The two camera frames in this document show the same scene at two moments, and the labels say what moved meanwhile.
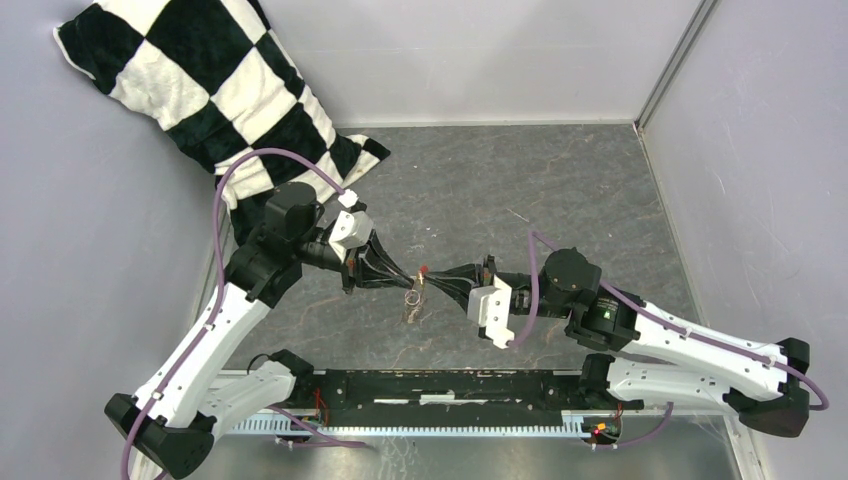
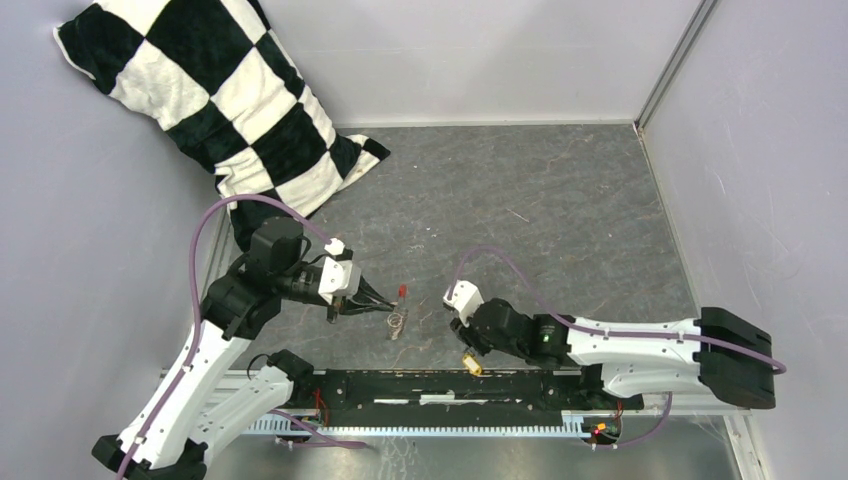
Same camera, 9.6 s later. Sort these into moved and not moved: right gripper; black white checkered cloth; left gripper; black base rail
Moved: right gripper; left gripper
Not moved: black base rail; black white checkered cloth
